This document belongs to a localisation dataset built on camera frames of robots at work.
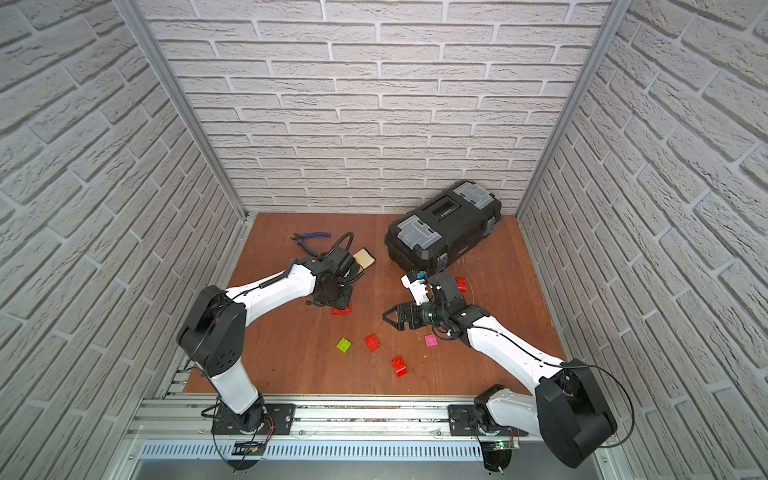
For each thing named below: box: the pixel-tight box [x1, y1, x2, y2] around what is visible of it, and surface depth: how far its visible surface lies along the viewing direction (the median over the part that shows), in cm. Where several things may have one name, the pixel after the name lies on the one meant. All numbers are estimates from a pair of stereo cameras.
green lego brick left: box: [336, 337, 352, 354], surface depth 87 cm
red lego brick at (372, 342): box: [364, 334, 380, 351], surface depth 87 cm
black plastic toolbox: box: [384, 180, 503, 275], surface depth 97 cm
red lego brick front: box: [391, 356, 408, 378], surface depth 83 cm
